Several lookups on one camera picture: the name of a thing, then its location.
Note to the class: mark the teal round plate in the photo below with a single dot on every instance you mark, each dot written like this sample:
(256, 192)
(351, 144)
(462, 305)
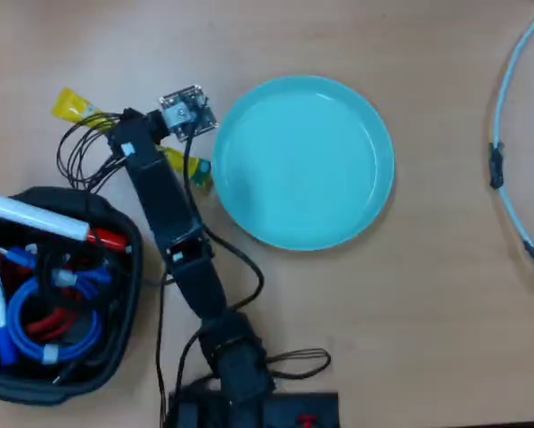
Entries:
(302, 162)

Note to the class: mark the yellow instant coffee stick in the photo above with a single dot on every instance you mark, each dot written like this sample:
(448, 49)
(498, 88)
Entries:
(72, 106)

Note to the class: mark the red knob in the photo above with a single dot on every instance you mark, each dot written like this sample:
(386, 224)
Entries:
(306, 420)

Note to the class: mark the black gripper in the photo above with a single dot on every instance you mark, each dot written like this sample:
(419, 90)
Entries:
(135, 136)

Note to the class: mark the black soft bowl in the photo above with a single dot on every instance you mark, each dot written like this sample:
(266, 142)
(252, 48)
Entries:
(128, 267)

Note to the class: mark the white marker red cap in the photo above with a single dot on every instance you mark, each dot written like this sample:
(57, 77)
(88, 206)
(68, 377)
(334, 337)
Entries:
(35, 215)

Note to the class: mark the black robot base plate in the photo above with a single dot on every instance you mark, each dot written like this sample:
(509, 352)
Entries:
(302, 408)

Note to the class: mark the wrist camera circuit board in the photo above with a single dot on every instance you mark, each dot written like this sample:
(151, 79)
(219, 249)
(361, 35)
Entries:
(188, 112)

